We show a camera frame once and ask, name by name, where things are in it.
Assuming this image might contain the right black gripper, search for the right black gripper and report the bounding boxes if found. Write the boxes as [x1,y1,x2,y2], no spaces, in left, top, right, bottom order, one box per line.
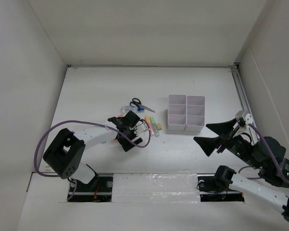
[192,117,261,168]

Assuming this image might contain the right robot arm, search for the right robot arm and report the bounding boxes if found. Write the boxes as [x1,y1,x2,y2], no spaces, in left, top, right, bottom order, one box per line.
[194,118,289,222]

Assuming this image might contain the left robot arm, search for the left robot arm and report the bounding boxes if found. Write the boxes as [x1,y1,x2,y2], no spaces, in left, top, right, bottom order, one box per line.
[43,111,150,191]

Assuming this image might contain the clear glue bottle blue cap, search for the clear glue bottle blue cap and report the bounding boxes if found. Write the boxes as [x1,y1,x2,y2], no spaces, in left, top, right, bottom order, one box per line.
[121,106,145,113]

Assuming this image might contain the orange highlighter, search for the orange highlighter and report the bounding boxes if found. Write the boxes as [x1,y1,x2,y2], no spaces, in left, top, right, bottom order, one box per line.
[144,116,155,137]

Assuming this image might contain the green highlighter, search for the green highlighter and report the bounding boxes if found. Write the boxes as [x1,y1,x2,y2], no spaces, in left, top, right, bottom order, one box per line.
[150,116,160,137]

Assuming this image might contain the right white organizer box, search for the right white organizer box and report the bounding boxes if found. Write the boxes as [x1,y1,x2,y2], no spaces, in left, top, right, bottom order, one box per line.
[184,95,205,132]

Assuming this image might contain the white organizer box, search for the white organizer box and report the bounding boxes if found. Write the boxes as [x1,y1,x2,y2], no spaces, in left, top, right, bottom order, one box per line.
[167,94,187,131]
[184,95,205,132]

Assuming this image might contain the left white organizer box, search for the left white organizer box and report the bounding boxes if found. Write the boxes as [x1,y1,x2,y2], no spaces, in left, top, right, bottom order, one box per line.
[167,94,187,131]

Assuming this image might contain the white taped panel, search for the white taped panel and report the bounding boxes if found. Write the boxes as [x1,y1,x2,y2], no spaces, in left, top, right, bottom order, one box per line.
[111,173,200,204]

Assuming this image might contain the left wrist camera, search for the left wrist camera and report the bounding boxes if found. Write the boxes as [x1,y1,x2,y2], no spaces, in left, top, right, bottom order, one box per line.
[132,124,149,140]

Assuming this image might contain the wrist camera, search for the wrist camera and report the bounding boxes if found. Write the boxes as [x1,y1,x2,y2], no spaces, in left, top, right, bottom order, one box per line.
[132,124,149,140]
[235,110,253,131]

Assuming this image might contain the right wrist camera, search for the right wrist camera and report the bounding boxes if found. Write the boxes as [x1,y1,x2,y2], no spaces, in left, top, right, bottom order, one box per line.
[235,110,253,131]

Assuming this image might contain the black handled scissors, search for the black handled scissors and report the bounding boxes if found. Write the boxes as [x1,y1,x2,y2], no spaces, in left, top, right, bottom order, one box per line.
[130,98,155,113]

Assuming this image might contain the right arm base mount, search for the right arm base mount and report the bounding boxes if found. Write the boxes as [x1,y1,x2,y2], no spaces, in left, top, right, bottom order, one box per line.
[197,175,245,202]

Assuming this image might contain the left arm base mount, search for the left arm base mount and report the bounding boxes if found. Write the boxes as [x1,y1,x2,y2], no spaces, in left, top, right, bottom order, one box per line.
[67,174,113,203]

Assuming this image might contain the aluminium rail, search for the aluminium rail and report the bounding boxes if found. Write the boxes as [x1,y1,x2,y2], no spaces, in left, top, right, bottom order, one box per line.
[230,63,261,142]

